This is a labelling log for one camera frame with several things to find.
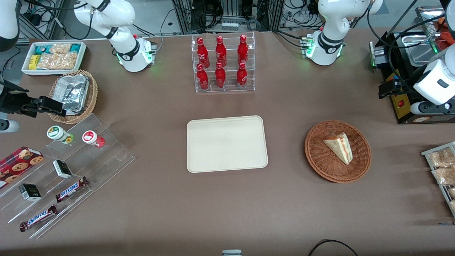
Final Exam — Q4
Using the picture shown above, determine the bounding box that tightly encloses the black looped table cable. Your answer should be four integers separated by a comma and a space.
308, 240, 360, 256

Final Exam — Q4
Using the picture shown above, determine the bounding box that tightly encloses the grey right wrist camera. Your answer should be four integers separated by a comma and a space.
0, 120, 21, 133

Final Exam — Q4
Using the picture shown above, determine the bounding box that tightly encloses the aluminium equipment frame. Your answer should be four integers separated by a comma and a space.
172, 0, 285, 34

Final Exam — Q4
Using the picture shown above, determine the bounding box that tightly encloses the aluminium foil container stack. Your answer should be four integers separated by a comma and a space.
55, 75, 90, 116

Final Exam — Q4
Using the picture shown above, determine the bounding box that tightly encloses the red strawberry lid cup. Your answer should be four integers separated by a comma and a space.
82, 130, 105, 148

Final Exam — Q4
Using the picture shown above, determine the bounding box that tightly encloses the small black carton box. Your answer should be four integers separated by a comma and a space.
53, 160, 73, 178
18, 183, 42, 201

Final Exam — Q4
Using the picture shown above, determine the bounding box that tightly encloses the black heating appliance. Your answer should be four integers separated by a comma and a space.
369, 31, 455, 125

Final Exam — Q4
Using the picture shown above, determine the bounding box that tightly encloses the red cola bottle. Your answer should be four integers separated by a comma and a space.
237, 34, 249, 66
197, 37, 210, 68
237, 62, 248, 89
197, 63, 209, 90
215, 36, 227, 67
215, 62, 226, 89

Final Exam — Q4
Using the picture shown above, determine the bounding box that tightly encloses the white rectangular snack tray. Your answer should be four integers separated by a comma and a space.
21, 41, 87, 76

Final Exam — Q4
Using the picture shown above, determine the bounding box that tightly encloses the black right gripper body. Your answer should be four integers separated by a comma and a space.
0, 80, 31, 115

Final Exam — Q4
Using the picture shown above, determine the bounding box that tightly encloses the red chocolate cookie box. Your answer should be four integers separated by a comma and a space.
0, 146, 44, 189

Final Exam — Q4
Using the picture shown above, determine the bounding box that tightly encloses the brown round wicker basket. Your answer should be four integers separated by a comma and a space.
305, 120, 372, 183

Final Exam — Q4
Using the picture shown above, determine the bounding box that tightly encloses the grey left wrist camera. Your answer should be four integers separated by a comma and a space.
410, 101, 455, 115

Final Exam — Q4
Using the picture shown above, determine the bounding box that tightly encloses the beige plastic serving tray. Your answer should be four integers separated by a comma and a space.
187, 116, 268, 173

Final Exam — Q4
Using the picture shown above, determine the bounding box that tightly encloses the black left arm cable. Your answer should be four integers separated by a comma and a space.
366, 0, 455, 94

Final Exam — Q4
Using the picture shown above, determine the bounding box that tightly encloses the green sunflower lid cup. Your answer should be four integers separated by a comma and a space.
47, 126, 74, 144

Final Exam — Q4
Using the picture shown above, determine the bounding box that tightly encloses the metal framed food tray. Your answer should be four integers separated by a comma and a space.
415, 6, 455, 54

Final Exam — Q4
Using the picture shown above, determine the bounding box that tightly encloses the light tan wicker basket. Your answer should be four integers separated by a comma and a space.
48, 70, 98, 124

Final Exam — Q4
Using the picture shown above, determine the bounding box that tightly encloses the clear acrylic stepped display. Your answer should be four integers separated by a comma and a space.
0, 113, 135, 239

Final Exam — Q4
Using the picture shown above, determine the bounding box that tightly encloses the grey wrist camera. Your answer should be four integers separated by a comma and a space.
410, 101, 455, 115
0, 120, 21, 133

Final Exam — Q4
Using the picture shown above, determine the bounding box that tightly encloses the orange food item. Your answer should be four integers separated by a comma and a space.
435, 18, 455, 50

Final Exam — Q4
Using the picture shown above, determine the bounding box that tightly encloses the triangular sandwich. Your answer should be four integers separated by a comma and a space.
323, 132, 353, 165

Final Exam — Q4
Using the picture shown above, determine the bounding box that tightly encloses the stainless steel pan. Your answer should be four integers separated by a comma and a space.
402, 34, 439, 67

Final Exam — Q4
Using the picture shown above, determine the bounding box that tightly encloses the Snickers chocolate bar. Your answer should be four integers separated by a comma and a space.
55, 177, 89, 203
20, 204, 58, 232

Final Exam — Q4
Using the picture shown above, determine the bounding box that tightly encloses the grey wire rack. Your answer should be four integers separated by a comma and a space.
421, 142, 455, 217

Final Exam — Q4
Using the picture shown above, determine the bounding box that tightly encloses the clear acrylic bottle rack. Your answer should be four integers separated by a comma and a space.
191, 32, 256, 94

